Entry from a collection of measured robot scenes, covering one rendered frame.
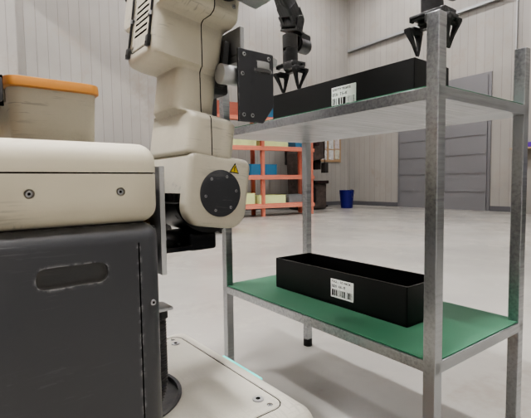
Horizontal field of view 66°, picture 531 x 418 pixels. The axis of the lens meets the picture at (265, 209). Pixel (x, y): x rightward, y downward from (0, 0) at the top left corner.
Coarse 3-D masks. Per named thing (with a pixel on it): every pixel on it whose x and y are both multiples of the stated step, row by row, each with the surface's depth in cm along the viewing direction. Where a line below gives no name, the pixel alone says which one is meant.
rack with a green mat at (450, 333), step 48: (432, 48) 86; (528, 48) 110; (384, 96) 96; (432, 96) 86; (480, 96) 96; (528, 96) 111; (432, 144) 87; (432, 192) 87; (432, 240) 88; (240, 288) 155; (432, 288) 88; (336, 336) 112; (384, 336) 105; (432, 336) 89; (480, 336) 104; (432, 384) 90
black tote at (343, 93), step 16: (400, 64) 108; (416, 64) 105; (336, 80) 125; (352, 80) 120; (368, 80) 116; (384, 80) 112; (400, 80) 108; (416, 80) 105; (448, 80) 115; (288, 96) 143; (304, 96) 136; (320, 96) 131; (336, 96) 125; (352, 96) 121; (368, 96) 116; (288, 112) 143
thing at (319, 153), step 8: (320, 144) 1090; (288, 152) 1096; (296, 152) 1059; (320, 152) 1091; (288, 160) 1096; (296, 160) 1061; (320, 160) 1109; (288, 168) 1099; (296, 168) 1064; (320, 168) 1111; (328, 168) 1083; (288, 184) 1106; (296, 184) 1070; (320, 184) 1096; (288, 192) 1110; (296, 192) 1074; (320, 192) 1097; (320, 200) 1099; (296, 208) 1080; (320, 208) 1102
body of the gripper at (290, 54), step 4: (288, 48) 150; (292, 48) 150; (296, 48) 151; (284, 52) 152; (288, 52) 150; (292, 52) 150; (296, 52) 151; (284, 56) 152; (288, 56) 151; (292, 56) 151; (296, 56) 151; (284, 60) 152; (288, 60) 151; (292, 60) 148; (296, 60) 152; (280, 64) 153; (284, 64) 151; (296, 64) 149; (300, 64) 152; (304, 64) 151; (276, 68) 155; (280, 68) 155
